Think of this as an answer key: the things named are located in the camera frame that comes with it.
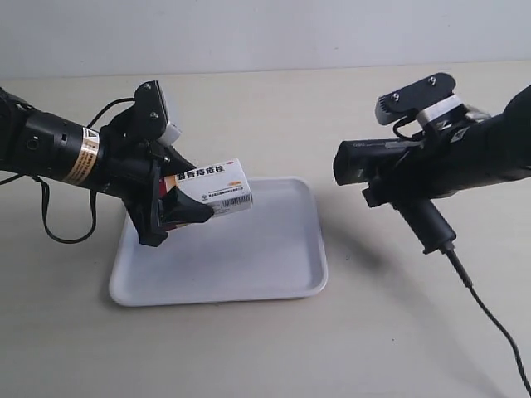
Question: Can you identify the white red medicine box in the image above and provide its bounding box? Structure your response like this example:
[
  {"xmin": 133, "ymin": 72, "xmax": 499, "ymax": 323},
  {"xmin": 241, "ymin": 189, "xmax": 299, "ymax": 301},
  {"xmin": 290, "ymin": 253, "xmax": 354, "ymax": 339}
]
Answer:
[{"xmin": 159, "ymin": 158, "xmax": 253, "ymax": 220}]

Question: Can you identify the white plastic tray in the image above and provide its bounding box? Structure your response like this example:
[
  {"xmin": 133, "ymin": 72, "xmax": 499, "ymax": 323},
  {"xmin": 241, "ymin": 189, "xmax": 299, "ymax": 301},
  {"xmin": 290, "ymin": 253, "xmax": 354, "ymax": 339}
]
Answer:
[{"xmin": 109, "ymin": 177, "xmax": 328, "ymax": 307}]

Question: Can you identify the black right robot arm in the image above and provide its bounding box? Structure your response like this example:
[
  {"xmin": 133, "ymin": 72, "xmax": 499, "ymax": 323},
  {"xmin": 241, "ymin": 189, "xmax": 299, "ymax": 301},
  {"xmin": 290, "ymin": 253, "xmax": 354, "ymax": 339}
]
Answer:
[{"xmin": 362, "ymin": 87, "xmax": 530, "ymax": 207}]

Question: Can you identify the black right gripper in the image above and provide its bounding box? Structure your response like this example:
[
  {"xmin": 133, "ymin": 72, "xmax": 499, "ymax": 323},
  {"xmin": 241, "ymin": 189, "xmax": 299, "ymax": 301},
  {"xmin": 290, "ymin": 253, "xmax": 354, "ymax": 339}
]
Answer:
[{"xmin": 361, "ymin": 122, "xmax": 469, "ymax": 207}]

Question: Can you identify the black handheld barcode scanner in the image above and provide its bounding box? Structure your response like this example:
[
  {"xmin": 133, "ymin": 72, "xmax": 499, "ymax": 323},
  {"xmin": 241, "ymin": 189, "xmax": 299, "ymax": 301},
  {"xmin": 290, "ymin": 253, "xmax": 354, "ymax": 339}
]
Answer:
[{"xmin": 333, "ymin": 138, "xmax": 456, "ymax": 255}]

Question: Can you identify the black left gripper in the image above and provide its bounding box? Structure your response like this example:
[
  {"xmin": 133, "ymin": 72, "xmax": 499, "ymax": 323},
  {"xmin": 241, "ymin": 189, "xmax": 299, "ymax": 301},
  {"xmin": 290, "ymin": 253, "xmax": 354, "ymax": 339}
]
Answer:
[{"xmin": 89, "ymin": 108, "xmax": 214, "ymax": 247}]

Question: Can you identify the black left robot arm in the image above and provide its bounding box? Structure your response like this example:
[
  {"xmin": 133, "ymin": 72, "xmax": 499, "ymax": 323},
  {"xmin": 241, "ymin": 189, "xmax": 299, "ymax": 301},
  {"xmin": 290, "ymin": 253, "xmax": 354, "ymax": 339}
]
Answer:
[{"xmin": 1, "ymin": 80, "xmax": 214, "ymax": 247}]

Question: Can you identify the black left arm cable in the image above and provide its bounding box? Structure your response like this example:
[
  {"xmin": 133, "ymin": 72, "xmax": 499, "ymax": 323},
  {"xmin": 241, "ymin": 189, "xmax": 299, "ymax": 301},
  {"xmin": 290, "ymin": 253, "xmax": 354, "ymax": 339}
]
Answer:
[{"xmin": 0, "ymin": 97, "xmax": 137, "ymax": 245}]

